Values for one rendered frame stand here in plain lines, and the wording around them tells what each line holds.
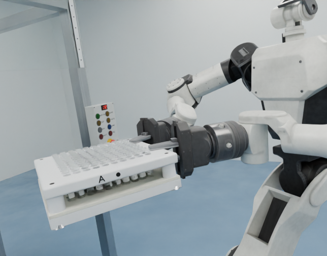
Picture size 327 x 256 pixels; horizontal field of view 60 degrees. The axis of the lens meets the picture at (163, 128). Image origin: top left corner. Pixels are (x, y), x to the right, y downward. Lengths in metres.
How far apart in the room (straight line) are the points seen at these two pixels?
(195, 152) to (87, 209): 0.25
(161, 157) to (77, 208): 0.17
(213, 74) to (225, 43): 2.74
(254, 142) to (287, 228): 0.35
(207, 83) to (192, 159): 0.54
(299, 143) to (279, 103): 0.29
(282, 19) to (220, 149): 0.49
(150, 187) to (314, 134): 0.34
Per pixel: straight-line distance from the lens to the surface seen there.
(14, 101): 5.11
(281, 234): 0.94
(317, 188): 0.95
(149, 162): 0.53
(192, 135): 0.60
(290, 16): 0.95
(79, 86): 1.52
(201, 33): 3.95
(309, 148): 0.64
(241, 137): 0.64
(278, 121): 0.65
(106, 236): 1.73
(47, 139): 5.40
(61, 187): 0.49
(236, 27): 3.80
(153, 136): 0.73
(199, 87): 1.11
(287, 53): 0.88
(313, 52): 0.84
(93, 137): 1.52
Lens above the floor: 1.19
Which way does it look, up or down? 10 degrees down
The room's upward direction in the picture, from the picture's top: 7 degrees counter-clockwise
